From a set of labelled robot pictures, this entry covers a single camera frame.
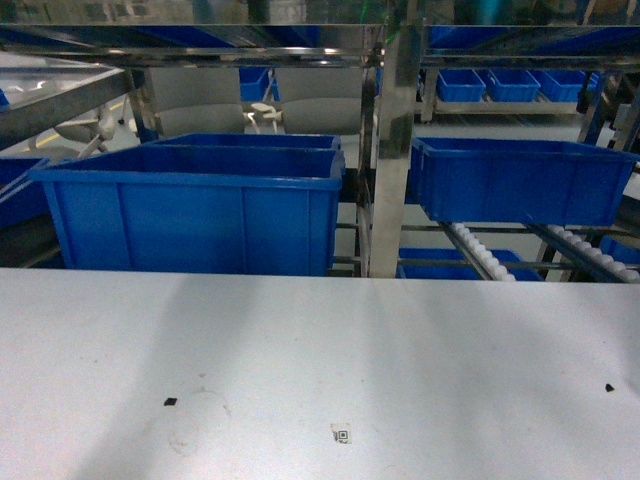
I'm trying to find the roller rail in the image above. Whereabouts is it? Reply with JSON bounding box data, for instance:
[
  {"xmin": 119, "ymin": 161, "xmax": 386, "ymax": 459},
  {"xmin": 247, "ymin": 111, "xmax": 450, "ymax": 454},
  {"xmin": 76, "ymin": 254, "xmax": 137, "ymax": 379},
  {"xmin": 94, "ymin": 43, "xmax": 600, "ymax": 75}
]
[
  {"xmin": 527, "ymin": 224, "xmax": 639, "ymax": 284},
  {"xmin": 438, "ymin": 222, "xmax": 515, "ymax": 282}
]

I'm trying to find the large blue plastic bin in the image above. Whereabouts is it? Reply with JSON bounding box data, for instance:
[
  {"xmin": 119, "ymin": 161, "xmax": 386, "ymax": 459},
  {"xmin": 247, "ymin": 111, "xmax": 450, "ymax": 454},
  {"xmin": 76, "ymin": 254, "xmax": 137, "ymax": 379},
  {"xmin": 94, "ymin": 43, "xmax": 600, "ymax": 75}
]
[{"xmin": 29, "ymin": 145, "xmax": 344, "ymax": 276}]

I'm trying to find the blue bin shelf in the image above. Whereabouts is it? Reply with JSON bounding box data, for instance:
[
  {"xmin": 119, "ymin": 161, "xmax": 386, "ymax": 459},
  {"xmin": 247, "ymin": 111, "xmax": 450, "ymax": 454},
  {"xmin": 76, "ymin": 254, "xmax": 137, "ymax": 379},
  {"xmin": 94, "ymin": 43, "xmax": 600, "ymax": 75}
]
[
  {"xmin": 396, "ymin": 248, "xmax": 542, "ymax": 282},
  {"xmin": 409, "ymin": 137, "xmax": 639, "ymax": 226}
]

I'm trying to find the roller rail far right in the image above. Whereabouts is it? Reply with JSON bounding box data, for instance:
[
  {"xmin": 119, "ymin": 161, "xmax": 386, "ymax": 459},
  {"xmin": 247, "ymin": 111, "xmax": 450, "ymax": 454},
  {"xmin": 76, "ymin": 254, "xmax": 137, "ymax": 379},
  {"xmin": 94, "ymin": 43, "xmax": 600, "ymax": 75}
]
[{"xmin": 527, "ymin": 224, "xmax": 639, "ymax": 284}]

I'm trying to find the blue bin right shelf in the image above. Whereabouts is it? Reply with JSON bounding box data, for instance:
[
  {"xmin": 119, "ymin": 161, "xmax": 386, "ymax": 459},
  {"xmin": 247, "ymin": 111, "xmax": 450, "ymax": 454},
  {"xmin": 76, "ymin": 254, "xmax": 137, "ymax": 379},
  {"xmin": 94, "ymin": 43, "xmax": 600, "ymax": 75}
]
[{"xmin": 409, "ymin": 137, "xmax": 639, "ymax": 226}]

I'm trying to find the white office chair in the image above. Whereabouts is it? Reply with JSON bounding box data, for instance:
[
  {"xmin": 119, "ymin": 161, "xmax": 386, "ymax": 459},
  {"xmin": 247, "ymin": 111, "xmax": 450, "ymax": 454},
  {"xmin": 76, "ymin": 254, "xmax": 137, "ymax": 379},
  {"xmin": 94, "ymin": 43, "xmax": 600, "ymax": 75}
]
[{"xmin": 243, "ymin": 102, "xmax": 282, "ymax": 134}]

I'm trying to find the blue bin lower shelf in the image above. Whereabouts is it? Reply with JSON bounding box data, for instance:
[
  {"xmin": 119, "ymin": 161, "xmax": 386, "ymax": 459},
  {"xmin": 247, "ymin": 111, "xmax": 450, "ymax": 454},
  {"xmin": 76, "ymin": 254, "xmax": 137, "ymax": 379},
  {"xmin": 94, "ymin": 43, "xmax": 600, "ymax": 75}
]
[{"xmin": 396, "ymin": 248, "xmax": 542, "ymax": 282}]

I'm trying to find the steel rack upright post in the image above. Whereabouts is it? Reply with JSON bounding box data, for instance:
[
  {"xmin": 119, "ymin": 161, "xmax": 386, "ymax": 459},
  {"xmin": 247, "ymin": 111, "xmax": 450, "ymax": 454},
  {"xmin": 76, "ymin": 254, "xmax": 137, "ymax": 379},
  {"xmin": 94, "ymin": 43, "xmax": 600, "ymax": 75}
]
[{"xmin": 368, "ymin": 1, "xmax": 426, "ymax": 278}]

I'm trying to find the small QR code sticker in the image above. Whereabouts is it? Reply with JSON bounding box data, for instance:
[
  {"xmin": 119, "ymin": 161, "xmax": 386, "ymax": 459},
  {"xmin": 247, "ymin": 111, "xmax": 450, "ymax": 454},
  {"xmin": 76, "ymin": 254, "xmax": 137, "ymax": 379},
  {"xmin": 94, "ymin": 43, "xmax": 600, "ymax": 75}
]
[{"xmin": 330, "ymin": 423, "xmax": 352, "ymax": 445}]

